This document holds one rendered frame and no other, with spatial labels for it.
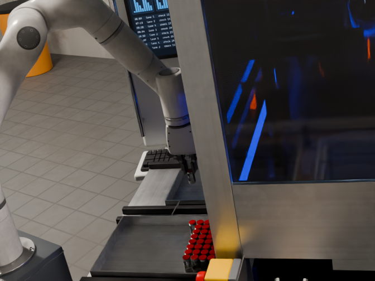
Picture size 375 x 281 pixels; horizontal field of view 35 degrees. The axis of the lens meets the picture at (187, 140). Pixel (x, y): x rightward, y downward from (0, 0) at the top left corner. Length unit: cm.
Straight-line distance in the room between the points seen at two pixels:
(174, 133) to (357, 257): 70
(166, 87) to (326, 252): 67
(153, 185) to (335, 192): 90
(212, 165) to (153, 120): 117
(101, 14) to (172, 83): 28
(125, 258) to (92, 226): 190
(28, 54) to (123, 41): 26
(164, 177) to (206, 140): 83
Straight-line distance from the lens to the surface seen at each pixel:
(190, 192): 195
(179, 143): 181
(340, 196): 129
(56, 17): 166
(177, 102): 174
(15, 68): 163
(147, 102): 240
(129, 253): 174
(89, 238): 351
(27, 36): 156
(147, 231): 181
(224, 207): 133
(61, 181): 421
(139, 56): 167
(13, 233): 187
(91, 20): 163
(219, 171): 129
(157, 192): 199
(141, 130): 238
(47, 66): 665
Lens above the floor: 187
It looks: 25 degrees down
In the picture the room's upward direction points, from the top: 11 degrees counter-clockwise
